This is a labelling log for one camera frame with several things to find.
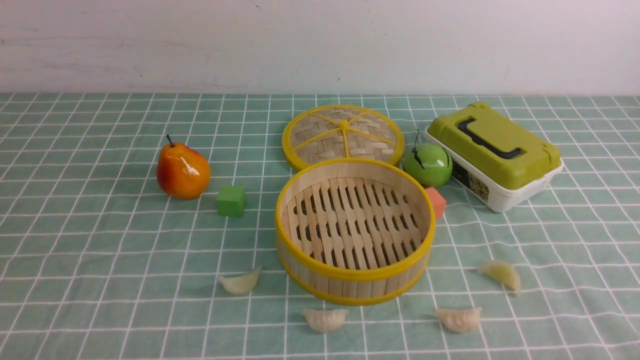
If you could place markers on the yellowish dumpling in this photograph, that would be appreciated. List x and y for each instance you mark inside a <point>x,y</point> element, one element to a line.
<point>503,272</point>

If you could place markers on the woven bamboo steamer lid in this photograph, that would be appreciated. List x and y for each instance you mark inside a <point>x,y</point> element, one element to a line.
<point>335,131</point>

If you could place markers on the bamboo steamer tray yellow rim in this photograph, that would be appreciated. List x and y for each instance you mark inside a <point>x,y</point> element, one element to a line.
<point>354,231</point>

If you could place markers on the green cube block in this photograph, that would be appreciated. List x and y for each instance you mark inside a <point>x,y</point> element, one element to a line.
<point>231,201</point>

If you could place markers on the green apple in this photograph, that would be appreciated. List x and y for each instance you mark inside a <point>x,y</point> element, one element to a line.
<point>428,163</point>

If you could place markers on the orange cube block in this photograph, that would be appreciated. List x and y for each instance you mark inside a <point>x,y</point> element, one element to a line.
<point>438,202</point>

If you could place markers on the orange red pear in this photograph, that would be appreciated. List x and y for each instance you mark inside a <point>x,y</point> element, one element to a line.
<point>182,172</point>

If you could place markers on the green lid white lunch box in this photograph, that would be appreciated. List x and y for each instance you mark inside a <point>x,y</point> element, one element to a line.
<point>499,161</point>

